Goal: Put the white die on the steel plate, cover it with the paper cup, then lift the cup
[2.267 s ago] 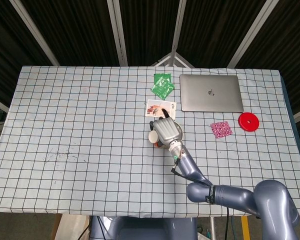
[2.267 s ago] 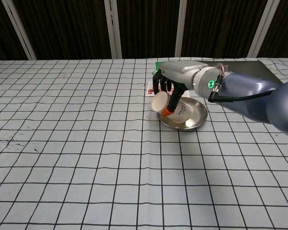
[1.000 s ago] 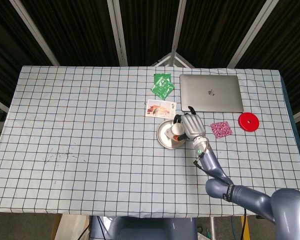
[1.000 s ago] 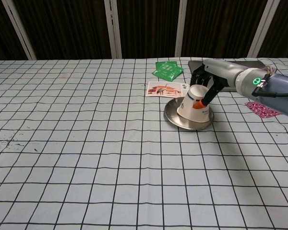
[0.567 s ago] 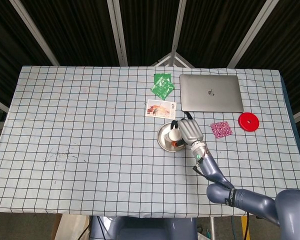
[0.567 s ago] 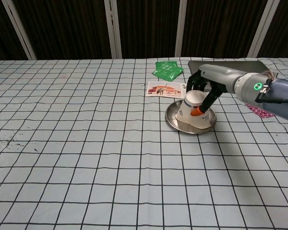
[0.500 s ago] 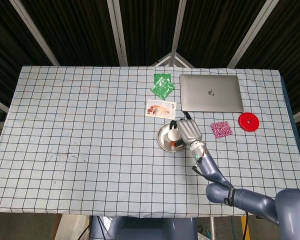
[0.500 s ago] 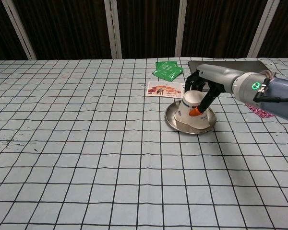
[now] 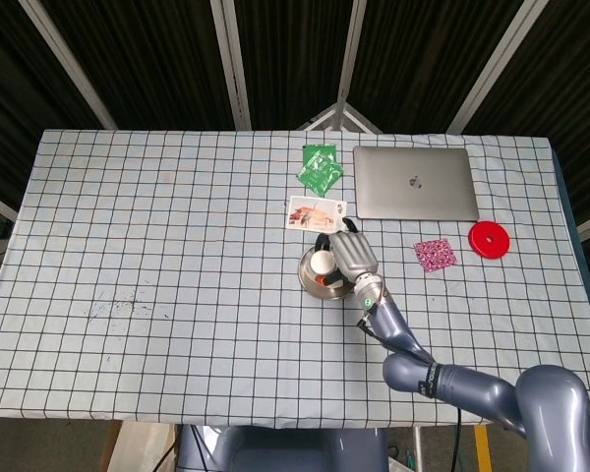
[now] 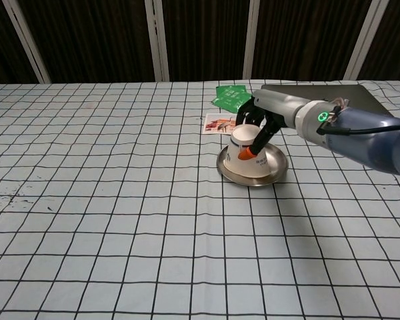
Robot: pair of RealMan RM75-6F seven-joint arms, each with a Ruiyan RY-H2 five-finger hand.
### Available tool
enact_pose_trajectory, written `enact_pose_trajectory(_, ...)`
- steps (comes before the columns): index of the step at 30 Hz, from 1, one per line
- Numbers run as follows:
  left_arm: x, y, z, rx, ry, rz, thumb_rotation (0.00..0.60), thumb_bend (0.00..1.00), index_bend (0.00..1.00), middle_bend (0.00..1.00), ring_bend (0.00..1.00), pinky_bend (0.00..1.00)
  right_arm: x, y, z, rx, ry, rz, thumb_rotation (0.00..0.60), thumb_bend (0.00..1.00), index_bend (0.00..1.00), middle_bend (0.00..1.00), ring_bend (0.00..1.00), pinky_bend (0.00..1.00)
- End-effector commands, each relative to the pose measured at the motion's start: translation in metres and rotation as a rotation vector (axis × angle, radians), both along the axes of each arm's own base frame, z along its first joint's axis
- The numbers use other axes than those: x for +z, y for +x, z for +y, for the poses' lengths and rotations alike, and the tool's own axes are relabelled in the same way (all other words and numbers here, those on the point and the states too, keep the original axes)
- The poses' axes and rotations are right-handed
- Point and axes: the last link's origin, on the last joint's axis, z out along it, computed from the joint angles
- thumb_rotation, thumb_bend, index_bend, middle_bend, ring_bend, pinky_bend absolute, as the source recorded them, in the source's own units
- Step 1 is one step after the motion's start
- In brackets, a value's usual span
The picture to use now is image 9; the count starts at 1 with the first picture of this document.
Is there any round metal plate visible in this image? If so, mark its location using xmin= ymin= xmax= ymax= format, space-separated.
xmin=297 ymin=245 xmax=356 ymax=302

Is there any black arm cable with plug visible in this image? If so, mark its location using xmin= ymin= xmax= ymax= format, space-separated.
xmin=356 ymin=289 xmax=439 ymax=369

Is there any beige cardboard box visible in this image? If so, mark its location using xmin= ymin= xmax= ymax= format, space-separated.
xmin=100 ymin=421 xmax=178 ymax=472

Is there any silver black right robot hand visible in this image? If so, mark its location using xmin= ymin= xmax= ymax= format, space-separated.
xmin=314 ymin=215 xmax=380 ymax=289

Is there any green foil packet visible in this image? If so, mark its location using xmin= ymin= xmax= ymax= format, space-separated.
xmin=302 ymin=143 xmax=339 ymax=171
xmin=295 ymin=149 xmax=345 ymax=197

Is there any white metal frame post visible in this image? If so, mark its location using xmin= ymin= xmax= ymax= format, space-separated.
xmin=209 ymin=0 xmax=254 ymax=131
xmin=18 ymin=0 xmax=119 ymax=131
xmin=445 ymin=0 xmax=543 ymax=135
xmin=333 ymin=0 xmax=369 ymax=130

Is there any light blue checkered tablecloth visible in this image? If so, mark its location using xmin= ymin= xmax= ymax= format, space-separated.
xmin=0 ymin=128 xmax=590 ymax=430

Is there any postcard with palace picture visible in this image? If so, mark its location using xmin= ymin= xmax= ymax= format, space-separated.
xmin=286 ymin=195 xmax=349 ymax=236

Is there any pink patterned square packet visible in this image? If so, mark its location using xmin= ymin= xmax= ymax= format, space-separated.
xmin=412 ymin=237 xmax=457 ymax=273

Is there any red round disc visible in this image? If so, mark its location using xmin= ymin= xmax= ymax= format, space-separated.
xmin=467 ymin=220 xmax=512 ymax=259

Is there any white triangular frame brace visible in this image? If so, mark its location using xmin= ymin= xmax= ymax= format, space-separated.
xmin=302 ymin=101 xmax=384 ymax=133

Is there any dark blue table skirt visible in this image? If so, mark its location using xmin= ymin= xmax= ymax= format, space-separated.
xmin=550 ymin=147 xmax=590 ymax=394

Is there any white paper cup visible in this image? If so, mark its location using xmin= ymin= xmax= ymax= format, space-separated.
xmin=309 ymin=249 xmax=338 ymax=278

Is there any grey closed laptop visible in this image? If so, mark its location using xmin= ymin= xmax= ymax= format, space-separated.
xmin=352 ymin=145 xmax=481 ymax=221

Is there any blue-grey robot torso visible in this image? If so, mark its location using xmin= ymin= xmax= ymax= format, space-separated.
xmin=176 ymin=425 xmax=389 ymax=472

